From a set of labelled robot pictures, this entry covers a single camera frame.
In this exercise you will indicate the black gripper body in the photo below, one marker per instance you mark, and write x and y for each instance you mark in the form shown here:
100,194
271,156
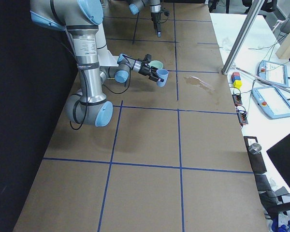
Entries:
144,70
156,20

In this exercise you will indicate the mint green bowl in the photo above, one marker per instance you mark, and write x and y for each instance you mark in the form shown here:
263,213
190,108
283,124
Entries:
156,64

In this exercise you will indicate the light blue plastic cup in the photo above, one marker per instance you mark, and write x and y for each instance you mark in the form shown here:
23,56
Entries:
164,75

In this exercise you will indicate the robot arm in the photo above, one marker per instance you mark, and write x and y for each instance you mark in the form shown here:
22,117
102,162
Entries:
136,6
82,22

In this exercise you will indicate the red blue yellow blocks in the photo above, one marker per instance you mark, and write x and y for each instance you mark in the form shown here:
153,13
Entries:
236,79

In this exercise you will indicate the red black connector block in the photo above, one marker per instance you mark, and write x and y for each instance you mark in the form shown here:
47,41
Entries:
237,99

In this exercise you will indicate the long metal rod tool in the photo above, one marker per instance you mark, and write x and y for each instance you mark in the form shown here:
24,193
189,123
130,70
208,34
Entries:
286,89

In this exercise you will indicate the near teach pendant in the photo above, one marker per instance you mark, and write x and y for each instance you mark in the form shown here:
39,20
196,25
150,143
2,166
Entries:
272,102

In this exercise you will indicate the teach pendant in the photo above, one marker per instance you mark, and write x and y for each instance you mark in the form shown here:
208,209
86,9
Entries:
272,102
273,72

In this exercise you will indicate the metal cylinder weight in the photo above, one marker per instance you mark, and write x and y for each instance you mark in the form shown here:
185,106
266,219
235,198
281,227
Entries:
254,148

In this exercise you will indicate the far teach pendant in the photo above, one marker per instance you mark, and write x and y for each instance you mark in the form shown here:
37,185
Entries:
273,72

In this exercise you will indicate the black monitor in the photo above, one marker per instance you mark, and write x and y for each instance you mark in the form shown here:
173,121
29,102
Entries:
279,155

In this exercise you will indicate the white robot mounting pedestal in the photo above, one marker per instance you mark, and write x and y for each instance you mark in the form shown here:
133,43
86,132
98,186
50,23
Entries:
104,55

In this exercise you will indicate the aluminium frame post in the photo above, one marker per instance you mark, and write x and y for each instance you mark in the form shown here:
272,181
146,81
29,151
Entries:
247,24

